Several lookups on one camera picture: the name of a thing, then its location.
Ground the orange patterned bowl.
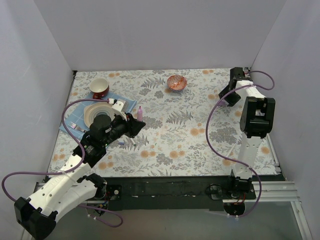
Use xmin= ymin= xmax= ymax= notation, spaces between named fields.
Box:
xmin=167 ymin=75 xmax=187 ymax=91

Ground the red ceramic mug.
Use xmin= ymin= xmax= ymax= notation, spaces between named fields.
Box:
xmin=89 ymin=78 xmax=110 ymax=99

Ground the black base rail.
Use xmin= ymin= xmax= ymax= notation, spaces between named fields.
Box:
xmin=44 ymin=174 xmax=286 ymax=212

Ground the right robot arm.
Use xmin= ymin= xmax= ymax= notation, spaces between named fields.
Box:
xmin=218 ymin=67 xmax=276 ymax=199

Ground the white pen with green tip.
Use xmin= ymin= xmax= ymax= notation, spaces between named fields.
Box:
xmin=128 ymin=137 xmax=137 ymax=146

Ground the black handled fork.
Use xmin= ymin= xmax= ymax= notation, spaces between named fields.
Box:
xmin=68 ymin=122 xmax=87 ymax=133

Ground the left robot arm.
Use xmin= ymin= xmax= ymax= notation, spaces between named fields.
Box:
xmin=14 ymin=113 xmax=146 ymax=240

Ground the blue checked cloth napkin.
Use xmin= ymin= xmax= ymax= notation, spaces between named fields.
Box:
xmin=55 ymin=92 xmax=138 ymax=153

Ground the pink highlighter pen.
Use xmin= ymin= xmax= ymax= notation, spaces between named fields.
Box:
xmin=137 ymin=106 xmax=143 ymax=122

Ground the beige plate with blue rings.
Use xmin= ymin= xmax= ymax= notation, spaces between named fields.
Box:
xmin=83 ymin=102 xmax=115 ymax=128

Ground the floral tablecloth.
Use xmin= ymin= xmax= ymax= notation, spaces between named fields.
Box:
xmin=48 ymin=67 xmax=280 ymax=178

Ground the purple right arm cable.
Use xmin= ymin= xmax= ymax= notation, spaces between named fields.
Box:
xmin=205 ymin=70 xmax=276 ymax=218

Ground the white pen with blue tip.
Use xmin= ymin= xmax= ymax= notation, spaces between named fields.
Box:
xmin=227 ymin=145 xmax=235 ymax=157

